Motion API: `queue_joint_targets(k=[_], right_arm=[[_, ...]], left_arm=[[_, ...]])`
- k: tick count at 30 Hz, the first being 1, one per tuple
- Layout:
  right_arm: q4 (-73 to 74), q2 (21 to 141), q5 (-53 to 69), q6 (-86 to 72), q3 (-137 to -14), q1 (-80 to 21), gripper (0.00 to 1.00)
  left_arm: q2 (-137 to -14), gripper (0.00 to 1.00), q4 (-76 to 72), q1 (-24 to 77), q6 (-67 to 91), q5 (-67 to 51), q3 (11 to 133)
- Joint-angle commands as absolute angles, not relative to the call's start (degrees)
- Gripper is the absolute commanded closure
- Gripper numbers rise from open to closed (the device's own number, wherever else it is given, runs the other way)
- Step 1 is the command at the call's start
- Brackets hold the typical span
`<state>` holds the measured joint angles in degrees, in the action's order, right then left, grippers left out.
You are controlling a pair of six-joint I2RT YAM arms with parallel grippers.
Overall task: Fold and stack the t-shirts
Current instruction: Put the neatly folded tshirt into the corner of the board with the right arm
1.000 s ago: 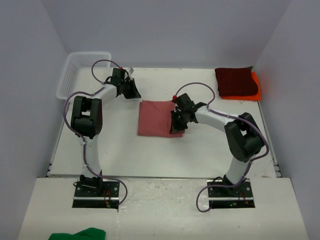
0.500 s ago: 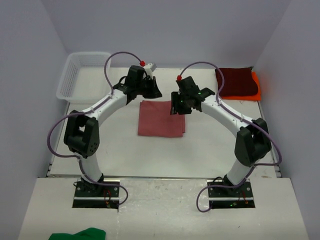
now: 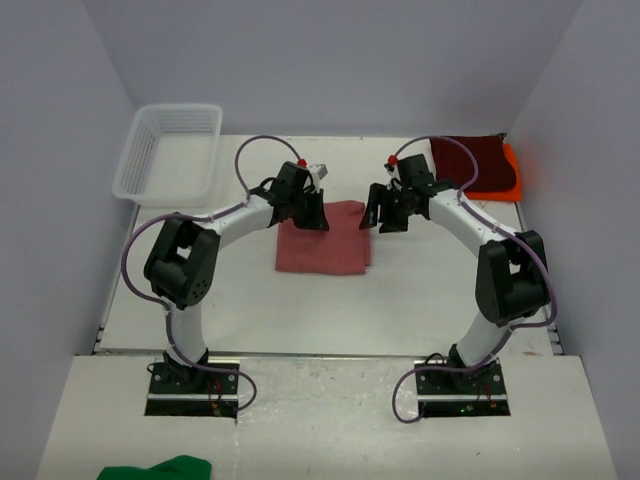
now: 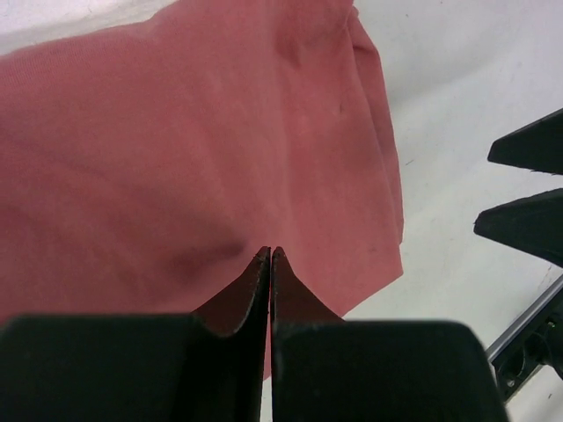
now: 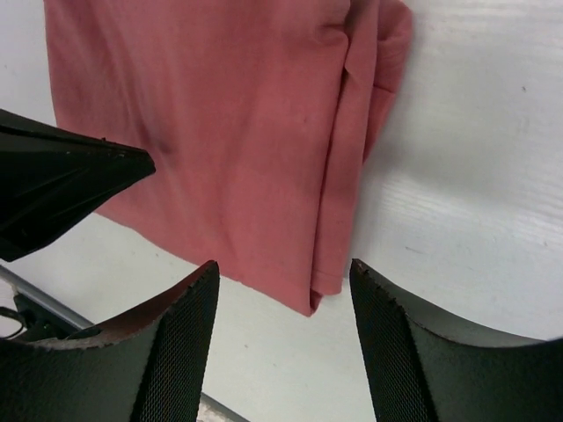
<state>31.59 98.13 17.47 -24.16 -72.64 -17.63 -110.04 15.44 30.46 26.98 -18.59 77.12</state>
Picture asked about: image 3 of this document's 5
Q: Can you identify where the folded orange shirt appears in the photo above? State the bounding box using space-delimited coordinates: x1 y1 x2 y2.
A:
462 143 524 203

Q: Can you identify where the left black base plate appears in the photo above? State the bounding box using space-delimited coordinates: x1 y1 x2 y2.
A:
144 355 239 419

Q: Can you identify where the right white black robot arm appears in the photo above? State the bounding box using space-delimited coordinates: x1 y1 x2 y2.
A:
360 154 551 393

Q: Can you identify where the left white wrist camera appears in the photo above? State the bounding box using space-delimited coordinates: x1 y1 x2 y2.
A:
307 164 328 190

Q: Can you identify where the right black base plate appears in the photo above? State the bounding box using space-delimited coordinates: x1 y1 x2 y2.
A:
414 361 511 419

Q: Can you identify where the pink t shirt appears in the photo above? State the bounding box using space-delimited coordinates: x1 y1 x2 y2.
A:
275 200 371 276

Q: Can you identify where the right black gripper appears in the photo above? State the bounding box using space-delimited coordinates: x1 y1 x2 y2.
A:
361 183 414 235

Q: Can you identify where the green cloth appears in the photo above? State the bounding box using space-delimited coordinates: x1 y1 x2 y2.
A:
97 455 213 480

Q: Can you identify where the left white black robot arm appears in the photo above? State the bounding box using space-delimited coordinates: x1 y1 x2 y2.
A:
143 162 329 393

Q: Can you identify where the white plastic basket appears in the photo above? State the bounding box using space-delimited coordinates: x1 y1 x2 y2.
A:
112 103 223 208

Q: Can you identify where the folded dark red shirt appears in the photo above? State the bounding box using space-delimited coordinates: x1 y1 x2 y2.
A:
430 136 518 199

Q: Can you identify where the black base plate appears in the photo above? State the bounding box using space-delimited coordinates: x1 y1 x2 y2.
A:
414 361 511 419
144 355 239 419

